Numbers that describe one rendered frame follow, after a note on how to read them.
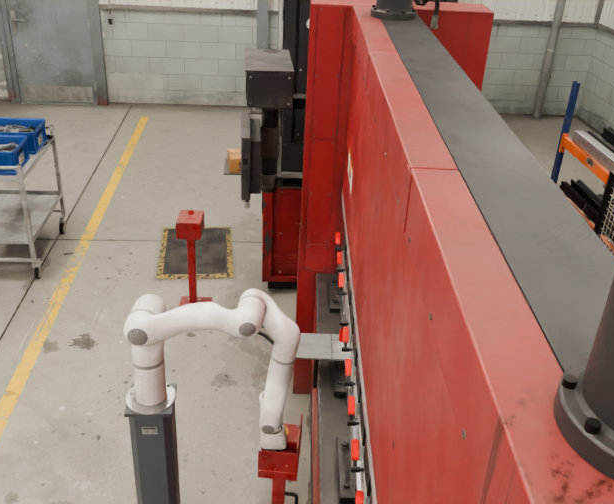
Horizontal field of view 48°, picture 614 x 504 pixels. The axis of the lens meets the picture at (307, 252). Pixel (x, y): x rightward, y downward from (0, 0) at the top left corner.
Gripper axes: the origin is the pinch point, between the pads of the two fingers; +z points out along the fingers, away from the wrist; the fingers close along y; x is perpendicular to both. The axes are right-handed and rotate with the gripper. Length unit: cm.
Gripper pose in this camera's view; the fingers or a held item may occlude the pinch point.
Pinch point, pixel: (275, 455)
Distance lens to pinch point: 289.6
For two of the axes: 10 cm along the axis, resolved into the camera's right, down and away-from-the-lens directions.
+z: 0.4, 8.8, 4.7
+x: -0.8, 4.7, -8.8
